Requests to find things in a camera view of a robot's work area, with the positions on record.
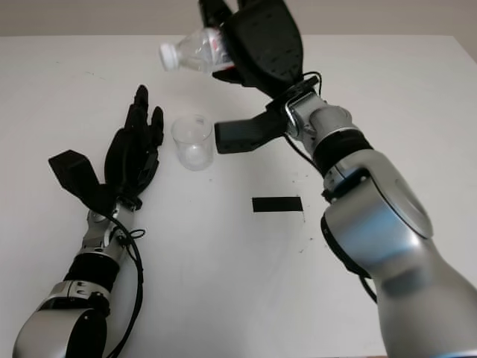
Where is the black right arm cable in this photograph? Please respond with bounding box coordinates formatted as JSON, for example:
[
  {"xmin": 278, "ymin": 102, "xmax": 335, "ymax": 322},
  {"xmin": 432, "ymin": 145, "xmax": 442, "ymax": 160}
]
[{"xmin": 285, "ymin": 70, "xmax": 379, "ymax": 304}]

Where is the clear plastic water bottle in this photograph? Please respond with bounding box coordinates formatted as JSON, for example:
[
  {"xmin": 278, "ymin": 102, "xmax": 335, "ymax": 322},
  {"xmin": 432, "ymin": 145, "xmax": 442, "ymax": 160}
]
[{"xmin": 159, "ymin": 26, "xmax": 236, "ymax": 74}]

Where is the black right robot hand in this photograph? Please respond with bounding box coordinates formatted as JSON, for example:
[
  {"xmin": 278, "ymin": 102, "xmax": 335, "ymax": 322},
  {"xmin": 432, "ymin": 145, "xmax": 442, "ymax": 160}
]
[{"xmin": 197, "ymin": 0, "xmax": 305, "ymax": 95}]

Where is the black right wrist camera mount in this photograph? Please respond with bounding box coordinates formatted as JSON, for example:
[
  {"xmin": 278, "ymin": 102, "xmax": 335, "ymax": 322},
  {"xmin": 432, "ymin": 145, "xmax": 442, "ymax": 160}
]
[{"xmin": 215, "ymin": 99, "xmax": 296, "ymax": 155}]

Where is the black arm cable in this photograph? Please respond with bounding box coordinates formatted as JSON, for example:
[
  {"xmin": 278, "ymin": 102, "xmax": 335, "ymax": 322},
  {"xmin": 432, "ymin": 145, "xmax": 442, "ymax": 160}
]
[
  {"xmin": 107, "ymin": 216, "xmax": 145, "ymax": 358},
  {"xmin": 285, "ymin": 70, "xmax": 379, "ymax": 304}
]

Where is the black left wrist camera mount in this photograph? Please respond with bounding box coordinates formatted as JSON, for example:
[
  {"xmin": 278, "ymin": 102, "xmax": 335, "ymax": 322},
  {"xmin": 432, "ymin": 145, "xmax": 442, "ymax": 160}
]
[{"xmin": 48, "ymin": 149, "xmax": 117, "ymax": 218}]

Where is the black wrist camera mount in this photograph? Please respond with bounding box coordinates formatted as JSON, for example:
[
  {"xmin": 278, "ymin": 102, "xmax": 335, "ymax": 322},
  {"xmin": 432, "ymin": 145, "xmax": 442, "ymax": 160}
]
[
  {"xmin": 215, "ymin": 99, "xmax": 296, "ymax": 155},
  {"xmin": 48, "ymin": 149, "xmax": 117, "ymax": 218}
]

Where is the black tape rectangle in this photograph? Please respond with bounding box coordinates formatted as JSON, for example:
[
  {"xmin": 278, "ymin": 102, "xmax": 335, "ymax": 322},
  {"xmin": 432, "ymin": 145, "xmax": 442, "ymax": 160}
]
[{"xmin": 251, "ymin": 196, "xmax": 304, "ymax": 214}]

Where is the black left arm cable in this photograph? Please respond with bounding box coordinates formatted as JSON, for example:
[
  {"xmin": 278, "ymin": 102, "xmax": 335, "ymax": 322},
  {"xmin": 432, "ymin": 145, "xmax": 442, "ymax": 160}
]
[{"xmin": 107, "ymin": 216, "xmax": 145, "ymax": 358}]

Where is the clear glass cup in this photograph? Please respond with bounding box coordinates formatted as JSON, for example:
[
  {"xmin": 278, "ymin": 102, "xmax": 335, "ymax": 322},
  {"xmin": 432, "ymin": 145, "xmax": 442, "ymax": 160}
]
[{"xmin": 170, "ymin": 114, "xmax": 215, "ymax": 172}]

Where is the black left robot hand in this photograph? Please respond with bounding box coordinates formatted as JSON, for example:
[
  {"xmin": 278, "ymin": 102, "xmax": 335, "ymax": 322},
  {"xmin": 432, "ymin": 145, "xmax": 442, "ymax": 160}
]
[{"xmin": 103, "ymin": 84, "xmax": 165, "ymax": 210}]

